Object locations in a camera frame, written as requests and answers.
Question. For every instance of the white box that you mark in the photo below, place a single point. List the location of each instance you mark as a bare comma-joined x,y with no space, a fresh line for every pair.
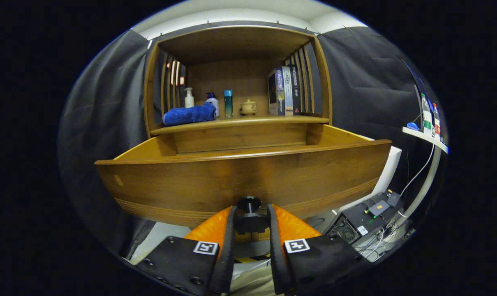
390,172

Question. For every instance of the beige lidded teacup with saucer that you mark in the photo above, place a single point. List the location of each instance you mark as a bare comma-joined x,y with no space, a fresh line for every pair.
248,107

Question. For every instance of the green label water bottle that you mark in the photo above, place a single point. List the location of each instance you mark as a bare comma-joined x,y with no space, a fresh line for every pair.
427,117

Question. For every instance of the white pump bottle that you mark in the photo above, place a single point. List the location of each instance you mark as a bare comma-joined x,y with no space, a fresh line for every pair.
189,100

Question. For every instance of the small blue object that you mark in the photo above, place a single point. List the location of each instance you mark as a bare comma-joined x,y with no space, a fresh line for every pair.
412,126

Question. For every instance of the white side table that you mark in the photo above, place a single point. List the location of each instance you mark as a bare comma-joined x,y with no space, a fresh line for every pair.
421,135

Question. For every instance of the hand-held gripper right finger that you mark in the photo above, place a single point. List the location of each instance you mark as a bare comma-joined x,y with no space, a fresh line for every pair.
276,255

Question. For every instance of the small grey adapter box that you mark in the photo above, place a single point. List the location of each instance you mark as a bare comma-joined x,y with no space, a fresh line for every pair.
379,208

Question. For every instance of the black computer case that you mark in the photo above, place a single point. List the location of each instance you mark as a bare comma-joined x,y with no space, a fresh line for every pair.
355,224

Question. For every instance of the wooden drawer with black knob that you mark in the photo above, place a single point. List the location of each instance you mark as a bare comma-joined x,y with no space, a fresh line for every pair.
232,181

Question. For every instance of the blue towel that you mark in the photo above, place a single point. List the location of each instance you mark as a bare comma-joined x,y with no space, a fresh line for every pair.
186,115

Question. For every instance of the white bottle with blue cap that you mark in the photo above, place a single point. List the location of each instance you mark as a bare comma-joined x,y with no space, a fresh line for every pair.
213,105

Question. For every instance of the blue spine book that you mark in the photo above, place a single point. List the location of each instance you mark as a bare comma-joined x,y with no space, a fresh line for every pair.
279,90

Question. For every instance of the pale grey spine book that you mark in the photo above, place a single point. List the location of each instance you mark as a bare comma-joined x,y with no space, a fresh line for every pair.
287,90

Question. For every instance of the wooden cabinet with slatted sides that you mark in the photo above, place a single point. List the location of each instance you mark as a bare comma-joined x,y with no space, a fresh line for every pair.
232,45

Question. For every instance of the black spine book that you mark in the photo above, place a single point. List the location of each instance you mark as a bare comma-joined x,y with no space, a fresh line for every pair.
296,90

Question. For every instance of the wooden countertop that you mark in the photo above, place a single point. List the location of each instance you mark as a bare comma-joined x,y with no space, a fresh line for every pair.
240,122

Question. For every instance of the clear blue bottle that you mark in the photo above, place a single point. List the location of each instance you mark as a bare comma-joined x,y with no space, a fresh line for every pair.
228,105

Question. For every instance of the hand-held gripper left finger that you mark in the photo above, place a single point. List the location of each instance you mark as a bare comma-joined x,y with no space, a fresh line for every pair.
227,255

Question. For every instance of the red label water bottle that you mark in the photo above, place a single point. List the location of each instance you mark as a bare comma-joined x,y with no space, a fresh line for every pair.
436,121

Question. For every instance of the yellow black floor tape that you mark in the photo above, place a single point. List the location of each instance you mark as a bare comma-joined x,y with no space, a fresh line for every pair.
252,259

